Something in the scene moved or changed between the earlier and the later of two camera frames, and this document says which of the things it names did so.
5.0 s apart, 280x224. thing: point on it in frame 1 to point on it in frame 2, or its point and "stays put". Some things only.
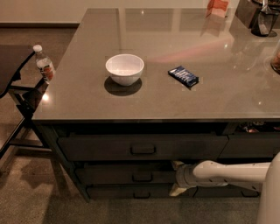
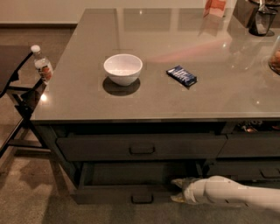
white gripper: x=183 y=177 to x=193 y=192
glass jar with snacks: x=276 y=60 stays put
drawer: x=189 y=147 stays put
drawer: x=251 y=145 stays put
